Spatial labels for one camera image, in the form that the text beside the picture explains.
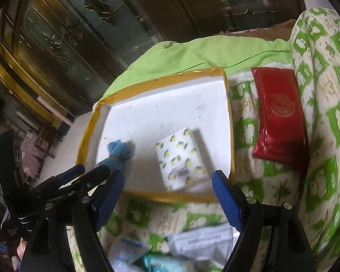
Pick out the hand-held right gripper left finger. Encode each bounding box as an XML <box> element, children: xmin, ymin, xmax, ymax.
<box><xmin>21</xmin><ymin>169</ymin><xmax>125</xmax><ymax>272</ymax></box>

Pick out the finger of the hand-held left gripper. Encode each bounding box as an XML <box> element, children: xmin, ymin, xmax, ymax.
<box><xmin>30</xmin><ymin>164</ymin><xmax>86</xmax><ymax>197</ymax></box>
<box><xmin>44</xmin><ymin>165</ymin><xmax>114</xmax><ymax>205</ymax></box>

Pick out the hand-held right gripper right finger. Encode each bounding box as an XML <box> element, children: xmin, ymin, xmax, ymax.
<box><xmin>212</xmin><ymin>169</ymin><xmax>319</xmax><ymax>272</ymax></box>

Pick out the blue cloth bundle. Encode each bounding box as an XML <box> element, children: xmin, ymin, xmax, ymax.
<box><xmin>95</xmin><ymin>139</ymin><xmax>135</xmax><ymax>173</ymax></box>

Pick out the white packet black text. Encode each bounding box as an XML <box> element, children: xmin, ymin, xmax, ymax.
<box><xmin>166</xmin><ymin>223</ymin><xmax>235</xmax><ymax>262</ymax></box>

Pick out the yellow cardboard box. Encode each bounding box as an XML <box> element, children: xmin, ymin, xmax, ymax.
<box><xmin>78</xmin><ymin>67</ymin><xmax>235</xmax><ymax>204</ymax></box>

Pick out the white packet blue print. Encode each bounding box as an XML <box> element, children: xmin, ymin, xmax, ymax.
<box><xmin>110</xmin><ymin>236</ymin><xmax>153</xmax><ymax>272</ymax></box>

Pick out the lemon print tissue pack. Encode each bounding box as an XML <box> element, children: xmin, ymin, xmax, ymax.
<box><xmin>155</xmin><ymin>128</ymin><xmax>209</xmax><ymax>191</ymax></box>

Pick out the teal tissue pack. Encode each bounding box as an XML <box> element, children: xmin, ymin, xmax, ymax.
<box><xmin>143</xmin><ymin>253</ymin><xmax>205</xmax><ymax>272</ymax></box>

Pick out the red foil packet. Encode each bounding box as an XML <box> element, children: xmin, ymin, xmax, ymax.
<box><xmin>251</xmin><ymin>67</ymin><xmax>309</xmax><ymax>170</ymax></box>

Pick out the wooden glass-door cabinet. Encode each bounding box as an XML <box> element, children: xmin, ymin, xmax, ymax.
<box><xmin>0</xmin><ymin>0</ymin><xmax>303</xmax><ymax>128</ymax></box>

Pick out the green white printed blanket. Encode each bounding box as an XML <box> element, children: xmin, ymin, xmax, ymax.
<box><xmin>98</xmin><ymin>7</ymin><xmax>340</xmax><ymax>272</ymax></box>

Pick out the lime green cloth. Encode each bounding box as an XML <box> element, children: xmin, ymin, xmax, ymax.
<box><xmin>102</xmin><ymin>28</ymin><xmax>296</xmax><ymax>100</ymax></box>

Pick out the brown cushion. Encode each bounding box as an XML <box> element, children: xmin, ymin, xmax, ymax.
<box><xmin>224</xmin><ymin>19</ymin><xmax>298</xmax><ymax>42</ymax></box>

